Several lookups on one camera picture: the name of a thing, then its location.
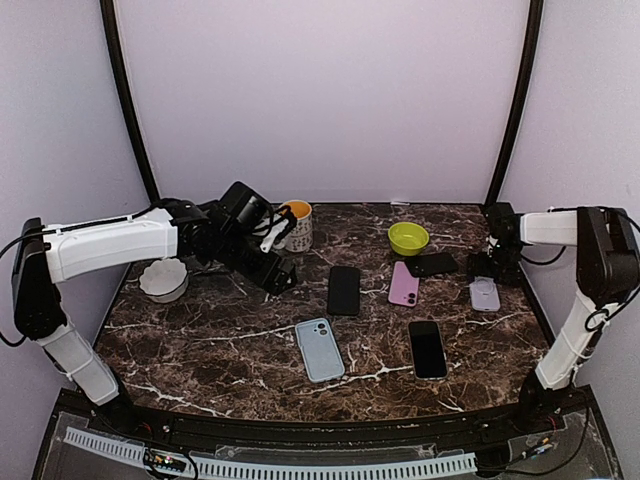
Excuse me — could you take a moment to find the green bowl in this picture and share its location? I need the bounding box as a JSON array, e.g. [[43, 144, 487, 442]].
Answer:
[[388, 222, 430, 257]]

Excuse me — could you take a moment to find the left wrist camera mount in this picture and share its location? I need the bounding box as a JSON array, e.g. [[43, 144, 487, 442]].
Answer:
[[252, 205, 297, 253]]

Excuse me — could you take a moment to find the black left frame post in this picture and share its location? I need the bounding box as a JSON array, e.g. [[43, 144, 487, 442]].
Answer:
[[99, 0, 160, 203]]

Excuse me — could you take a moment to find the white scalloped bowl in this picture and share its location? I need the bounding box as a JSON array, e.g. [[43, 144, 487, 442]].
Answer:
[[139, 258, 189, 304]]

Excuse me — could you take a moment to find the white mug orange inside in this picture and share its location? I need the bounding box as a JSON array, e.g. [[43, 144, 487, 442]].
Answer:
[[273, 200, 313, 253]]

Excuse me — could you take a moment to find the clear magsafe phone case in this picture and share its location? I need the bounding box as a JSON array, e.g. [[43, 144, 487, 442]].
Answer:
[[407, 319, 449, 382]]

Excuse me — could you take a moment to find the black phone case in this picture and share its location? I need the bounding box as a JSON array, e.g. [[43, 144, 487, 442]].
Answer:
[[404, 252, 459, 278]]

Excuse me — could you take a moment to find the light blue phone case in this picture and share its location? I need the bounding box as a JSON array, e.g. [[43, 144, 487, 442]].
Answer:
[[294, 318, 345, 383]]

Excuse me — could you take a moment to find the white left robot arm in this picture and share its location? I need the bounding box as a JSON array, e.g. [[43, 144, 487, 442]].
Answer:
[[6, 182, 297, 436]]

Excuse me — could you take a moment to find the pink phone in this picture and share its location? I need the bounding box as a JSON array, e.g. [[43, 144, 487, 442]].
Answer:
[[388, 261, 420, 308]]

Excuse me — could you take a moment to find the black front table rail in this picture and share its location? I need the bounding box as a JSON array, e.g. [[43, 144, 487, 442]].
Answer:
[[54, 387, 601, 454]]

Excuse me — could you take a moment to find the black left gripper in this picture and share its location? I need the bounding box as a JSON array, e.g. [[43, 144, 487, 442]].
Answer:
[[215, 229, 297, 296]]

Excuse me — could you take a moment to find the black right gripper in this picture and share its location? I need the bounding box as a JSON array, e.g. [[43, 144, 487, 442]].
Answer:
[[467, 242, 522, 288]]

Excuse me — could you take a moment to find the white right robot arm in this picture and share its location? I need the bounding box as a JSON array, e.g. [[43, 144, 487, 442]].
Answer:
[[466, 202, 639, 391]]

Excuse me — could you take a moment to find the lilac phone case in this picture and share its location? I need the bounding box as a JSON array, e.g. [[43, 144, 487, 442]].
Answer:
[[469, 277, 501, 312]]

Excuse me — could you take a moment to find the black phone purple edge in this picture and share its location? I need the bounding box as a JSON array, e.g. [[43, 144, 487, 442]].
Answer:
[[329, 268, 359, 314]]

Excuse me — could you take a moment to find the white slotted cable duct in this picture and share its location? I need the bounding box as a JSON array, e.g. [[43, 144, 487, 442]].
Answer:
[[63, 427, 477, 479]]

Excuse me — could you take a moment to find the black frame post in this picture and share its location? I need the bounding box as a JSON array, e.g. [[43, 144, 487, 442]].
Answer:
[[483, 0, 544, 207], [99, 0, 160, 203]]

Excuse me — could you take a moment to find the black right frame post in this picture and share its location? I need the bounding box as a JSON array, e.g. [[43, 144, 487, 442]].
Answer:
[[483, 0, 544, 207]]

